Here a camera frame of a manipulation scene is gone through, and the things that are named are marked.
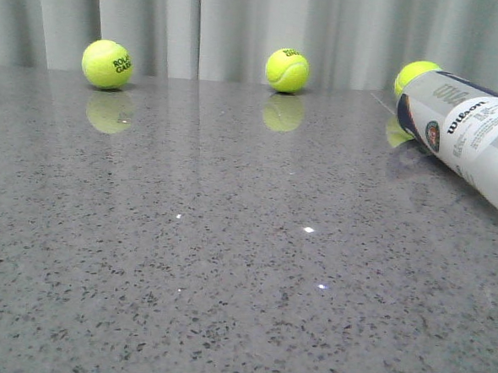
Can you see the white Wilson tennis ball can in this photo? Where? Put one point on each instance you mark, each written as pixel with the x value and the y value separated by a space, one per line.
pixel 458 122

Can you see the grey pleated curtain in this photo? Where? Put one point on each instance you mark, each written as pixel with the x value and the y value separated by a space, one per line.
pixel 350 44

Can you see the left yellow tennis ball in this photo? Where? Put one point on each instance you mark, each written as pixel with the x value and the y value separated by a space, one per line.
pixel 106 64

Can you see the yellow Wilson tennis ball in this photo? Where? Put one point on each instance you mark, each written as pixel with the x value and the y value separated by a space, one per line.
pixel 411 71

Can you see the middle yellow tennis ball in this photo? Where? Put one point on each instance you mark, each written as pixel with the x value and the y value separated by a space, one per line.
pixel 287 70

